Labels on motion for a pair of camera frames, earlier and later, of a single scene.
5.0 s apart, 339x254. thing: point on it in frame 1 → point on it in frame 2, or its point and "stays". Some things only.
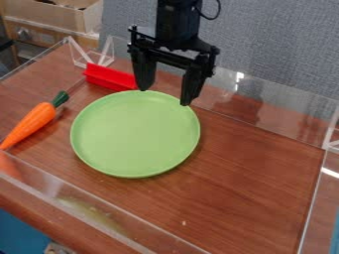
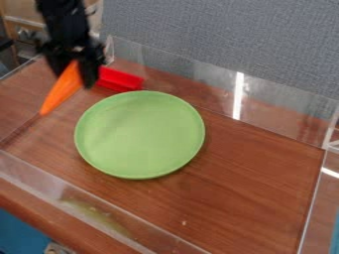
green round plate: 135,134 stays
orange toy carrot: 37,118 → 67,86
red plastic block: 108,78 stays
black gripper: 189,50 → 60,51
